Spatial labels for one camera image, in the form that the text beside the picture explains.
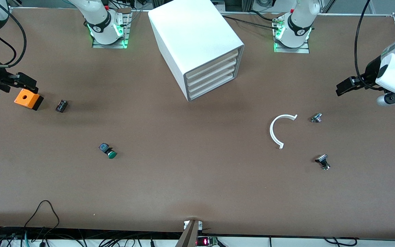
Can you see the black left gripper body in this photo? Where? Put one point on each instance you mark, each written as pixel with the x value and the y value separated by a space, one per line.
pixel 371 72

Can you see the green push button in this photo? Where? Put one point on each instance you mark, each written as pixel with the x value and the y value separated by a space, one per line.
pixel 111 154

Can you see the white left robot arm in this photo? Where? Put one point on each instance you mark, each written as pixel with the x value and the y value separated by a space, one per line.
pixel 295 24

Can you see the orange box with black base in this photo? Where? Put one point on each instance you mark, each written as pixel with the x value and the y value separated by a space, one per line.
pixel 26 97

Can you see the small black contact block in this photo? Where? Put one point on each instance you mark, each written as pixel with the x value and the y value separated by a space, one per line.
pixel 61 106

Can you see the upper metal bolt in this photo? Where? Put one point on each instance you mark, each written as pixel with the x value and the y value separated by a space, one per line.
pixel 316 118

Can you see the white curved plastic arc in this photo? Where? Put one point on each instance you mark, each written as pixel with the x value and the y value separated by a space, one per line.
pixel 271 132

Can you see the device with red light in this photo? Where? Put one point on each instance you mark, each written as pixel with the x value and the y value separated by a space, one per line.
pixel 204 242

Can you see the aluminium arm base plate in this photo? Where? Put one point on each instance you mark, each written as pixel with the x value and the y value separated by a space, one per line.
pixel 127 34
pixel 297 50

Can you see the black headed silver switch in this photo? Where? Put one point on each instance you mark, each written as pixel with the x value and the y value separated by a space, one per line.
pixel 322 159

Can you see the grey camera stand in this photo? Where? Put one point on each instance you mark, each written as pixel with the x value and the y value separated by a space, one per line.
pixel 189 236

